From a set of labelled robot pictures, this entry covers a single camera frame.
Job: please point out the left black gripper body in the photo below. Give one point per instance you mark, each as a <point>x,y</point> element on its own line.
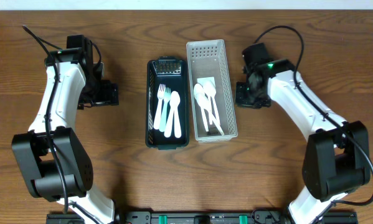
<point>109,94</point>

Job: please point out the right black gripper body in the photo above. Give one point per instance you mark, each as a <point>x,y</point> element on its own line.
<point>246,96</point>

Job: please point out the white spoon of four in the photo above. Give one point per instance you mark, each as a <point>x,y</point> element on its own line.
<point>203,102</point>
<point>209,109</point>
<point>210,91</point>
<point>199,89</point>

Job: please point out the white plastic fork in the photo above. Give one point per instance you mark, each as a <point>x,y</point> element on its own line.
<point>168,128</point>
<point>160,95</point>

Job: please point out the pale green plastic fork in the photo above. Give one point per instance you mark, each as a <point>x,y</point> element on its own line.
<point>167,97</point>

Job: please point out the white plastic spoon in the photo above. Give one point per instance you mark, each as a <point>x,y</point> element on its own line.
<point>174,102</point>

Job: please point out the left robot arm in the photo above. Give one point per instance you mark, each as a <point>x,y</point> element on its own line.
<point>53,163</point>

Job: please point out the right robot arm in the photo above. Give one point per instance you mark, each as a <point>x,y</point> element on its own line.
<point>335,162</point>

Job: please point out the clear plastic basket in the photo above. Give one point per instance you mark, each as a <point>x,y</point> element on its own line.
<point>207,60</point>

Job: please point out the dark green plastic basket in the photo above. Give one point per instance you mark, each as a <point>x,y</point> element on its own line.
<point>170,72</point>

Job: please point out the black mounting rail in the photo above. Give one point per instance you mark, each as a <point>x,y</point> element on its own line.
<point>262,216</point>

